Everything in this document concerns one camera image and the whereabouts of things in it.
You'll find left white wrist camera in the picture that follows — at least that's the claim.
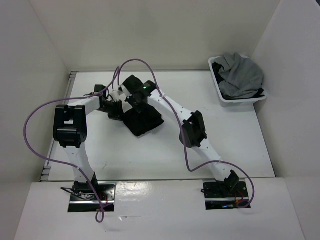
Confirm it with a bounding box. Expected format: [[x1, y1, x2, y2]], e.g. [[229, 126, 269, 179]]
[[109, 90, 124, 102]]

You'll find white laundry basket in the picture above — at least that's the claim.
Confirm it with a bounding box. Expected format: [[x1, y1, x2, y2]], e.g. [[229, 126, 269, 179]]
[[208, 56, 268, 108]]

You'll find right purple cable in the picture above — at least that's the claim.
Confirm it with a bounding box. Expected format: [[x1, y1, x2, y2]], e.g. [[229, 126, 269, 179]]
[[117, 58, 256, 209]]

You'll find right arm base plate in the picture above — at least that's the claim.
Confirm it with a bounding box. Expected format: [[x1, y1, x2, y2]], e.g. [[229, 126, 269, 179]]
[[200, 180, 250, 210]]

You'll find purple cable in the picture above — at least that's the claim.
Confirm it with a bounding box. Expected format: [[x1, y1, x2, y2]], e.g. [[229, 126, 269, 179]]
[[117, 58, 256, 209], [23, 66, 121, 223]]

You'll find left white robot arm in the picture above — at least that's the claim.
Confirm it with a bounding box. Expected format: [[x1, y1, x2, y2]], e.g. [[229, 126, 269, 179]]
[[53, 85, 124, 200]]

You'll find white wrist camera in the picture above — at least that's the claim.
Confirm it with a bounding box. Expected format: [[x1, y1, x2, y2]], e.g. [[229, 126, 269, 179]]
[[109, 90, 124, 102], [118, 84, 131, 97]]

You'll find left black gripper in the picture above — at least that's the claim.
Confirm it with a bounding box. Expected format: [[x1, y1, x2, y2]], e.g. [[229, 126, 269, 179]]
[[98, 99, 128, 122]]

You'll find black skirt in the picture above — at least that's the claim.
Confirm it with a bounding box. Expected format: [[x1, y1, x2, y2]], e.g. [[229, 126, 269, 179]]
[[122, 105, 165, 137]]

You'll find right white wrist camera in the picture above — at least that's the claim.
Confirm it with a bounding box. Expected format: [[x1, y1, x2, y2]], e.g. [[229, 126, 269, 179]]
[[118, 84, 131, 97]]

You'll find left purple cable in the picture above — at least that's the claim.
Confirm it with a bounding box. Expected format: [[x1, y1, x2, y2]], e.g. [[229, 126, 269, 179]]
[[23, 66, 121, 223]]

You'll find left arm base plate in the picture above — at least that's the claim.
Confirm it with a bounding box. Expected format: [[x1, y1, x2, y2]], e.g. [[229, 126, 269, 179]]
[[60, 182, 116, 213]]

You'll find grey skirt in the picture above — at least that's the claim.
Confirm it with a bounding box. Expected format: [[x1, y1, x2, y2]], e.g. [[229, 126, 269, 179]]
[[213, 53, 264, 98]]

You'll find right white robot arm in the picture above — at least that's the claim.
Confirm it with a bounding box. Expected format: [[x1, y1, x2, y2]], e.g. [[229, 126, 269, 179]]
[[119, 75, 240, 197]]

